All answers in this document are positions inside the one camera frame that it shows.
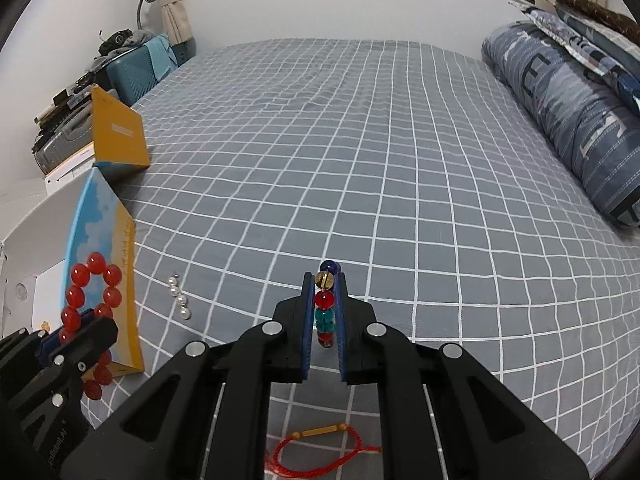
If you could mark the teal suitcase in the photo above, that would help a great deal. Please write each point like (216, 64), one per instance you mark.
(140, 67)

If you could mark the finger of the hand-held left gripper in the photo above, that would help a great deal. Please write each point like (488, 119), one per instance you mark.
(52, 342)
(92, 337)

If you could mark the dark clothes pile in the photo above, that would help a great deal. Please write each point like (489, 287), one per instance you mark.
(122, 41)

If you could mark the folded blue-grey quilt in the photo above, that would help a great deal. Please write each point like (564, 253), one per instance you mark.
(565, 100)

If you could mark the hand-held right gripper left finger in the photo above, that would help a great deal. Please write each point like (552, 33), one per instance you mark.
(306, 330)

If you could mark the blue and yellow cardboard box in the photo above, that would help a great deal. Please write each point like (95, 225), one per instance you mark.
(100, 220)

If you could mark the orange box lid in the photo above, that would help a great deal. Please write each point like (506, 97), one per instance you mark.
(120, 130)

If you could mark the grey hard case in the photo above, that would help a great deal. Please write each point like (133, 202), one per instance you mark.
(65, 140)

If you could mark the short pearl bead strand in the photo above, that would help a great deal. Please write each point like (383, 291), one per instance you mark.
(180, 300)

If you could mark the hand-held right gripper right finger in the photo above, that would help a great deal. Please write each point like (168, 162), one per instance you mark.
(344, 330)

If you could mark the grey patterned pillow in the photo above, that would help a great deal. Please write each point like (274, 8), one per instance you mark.
(600, 55)

